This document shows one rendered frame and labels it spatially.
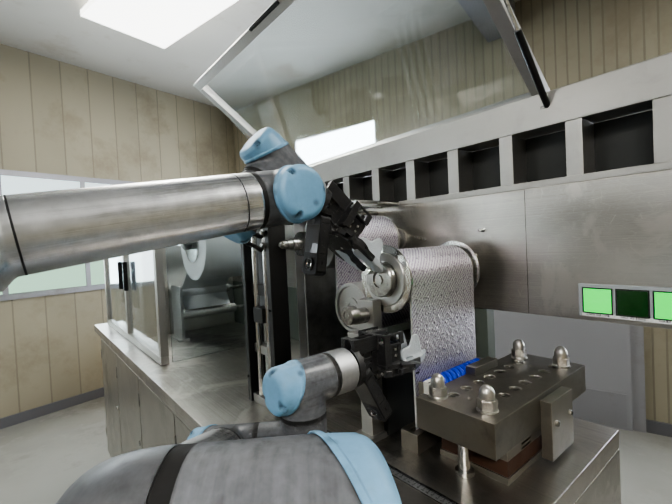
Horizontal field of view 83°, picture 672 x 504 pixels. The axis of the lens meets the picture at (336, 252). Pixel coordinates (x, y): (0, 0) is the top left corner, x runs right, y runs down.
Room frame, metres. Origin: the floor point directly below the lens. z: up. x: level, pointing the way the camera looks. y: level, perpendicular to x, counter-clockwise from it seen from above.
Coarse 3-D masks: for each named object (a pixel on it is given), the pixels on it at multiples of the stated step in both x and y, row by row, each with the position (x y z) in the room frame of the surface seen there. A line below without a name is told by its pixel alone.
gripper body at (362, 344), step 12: (360, 336) 0.70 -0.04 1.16; (372, 336) 0.69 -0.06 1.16; (384, 336) 0.69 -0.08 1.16; (348, 348) 0.69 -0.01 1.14; (360, 348) 0.67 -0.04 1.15; (372, 348) 0.69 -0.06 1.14; (384, 348) 0.69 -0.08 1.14; (396, 348) 0.72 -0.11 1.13; (360, 360) 0.66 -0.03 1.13; (372, 360) 0.70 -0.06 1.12; (384, 360) 0.69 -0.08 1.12; (396, 360) 0.72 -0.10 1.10; (360, 372) 0.65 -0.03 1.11; (372, 372) 0.70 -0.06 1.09; (384, 372) 0.69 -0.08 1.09; (360, 384) 0.66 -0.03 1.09
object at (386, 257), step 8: (384, 256) 0.82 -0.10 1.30; (392, 256) 0.81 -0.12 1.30; (392, 264) 0.81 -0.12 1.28; (400, 264) 0.79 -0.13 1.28; (400, 272) 0.79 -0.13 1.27; (400, 280) 0.79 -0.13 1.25; (368, 288) 0.87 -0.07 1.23; (400, 288) 0.79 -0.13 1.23; (376, 296) 0.85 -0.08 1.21; (392, 296) 0.81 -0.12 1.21; (400, 296) 0.79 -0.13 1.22; (384, 304) 0.83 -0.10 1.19; (392, 304) 0.81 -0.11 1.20
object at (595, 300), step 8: (584, 288) 0.82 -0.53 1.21; (584, 296) 0.82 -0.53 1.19; (592, 296) 0.81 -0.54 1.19; (600, 296) 0.80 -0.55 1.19; (608, 296) 0.79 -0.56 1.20; (584, 304) 0.82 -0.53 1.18; (592, 304) 0.81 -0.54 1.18; (600, 304) 0.80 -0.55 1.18; (608, 304) 0.79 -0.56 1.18; (600, 312) 0.80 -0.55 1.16; (608, 312) 0.79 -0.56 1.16
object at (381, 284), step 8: (384, 264) 0.81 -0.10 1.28; (384, 272) 0.80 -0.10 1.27; (392, 272) 0.80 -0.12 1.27; (368, 280) 0.84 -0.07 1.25; (376, 280) 0.82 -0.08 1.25; (384, 280) 0.80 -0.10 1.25; (392, 280) 0.79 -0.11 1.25; (376, 288) 0.82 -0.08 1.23; (384, 288) 0.80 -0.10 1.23; (392, 288) 0.80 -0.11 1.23; (384, 296) 0.81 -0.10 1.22
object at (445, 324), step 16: (416, 304) 0.80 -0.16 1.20; (432, 304) 0.83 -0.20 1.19; (448, 304) 0.87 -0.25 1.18; (464, 304) 0.91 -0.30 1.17; (416, 320) 0.80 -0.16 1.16; (432, 320) 0.83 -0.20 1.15; (448, 320) 0.87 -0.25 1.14; (464, 320) 0.91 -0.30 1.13; (432, 336) 0.83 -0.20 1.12; (448, 336) 0.87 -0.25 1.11; (464, 336) 0.91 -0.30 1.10; (432, 352) 0.83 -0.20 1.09; (448, 352) 0.86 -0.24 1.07; (464, 352) 0.90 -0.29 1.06; (432, 368) 0.83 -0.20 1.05; (448, 368) 0.86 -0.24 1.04; (416, 384) 0.79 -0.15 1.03
